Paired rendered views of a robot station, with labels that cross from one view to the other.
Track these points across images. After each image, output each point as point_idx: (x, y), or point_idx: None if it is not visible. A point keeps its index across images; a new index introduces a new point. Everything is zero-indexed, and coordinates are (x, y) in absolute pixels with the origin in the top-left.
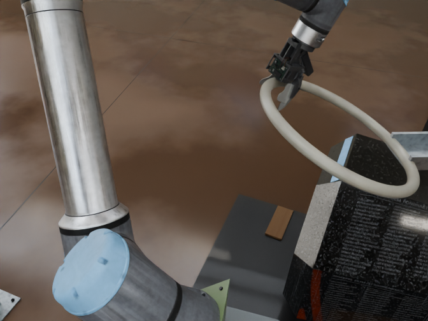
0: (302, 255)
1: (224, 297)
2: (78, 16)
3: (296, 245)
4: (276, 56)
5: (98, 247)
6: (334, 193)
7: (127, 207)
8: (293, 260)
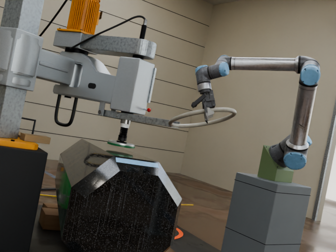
0: (178, 202)
1: (267, 145)
2: (301, 85)
3: (175, 203)
4: (212, 99)
5: None
6: (162, 169)
7: (286, 141)
8: (177, 211)
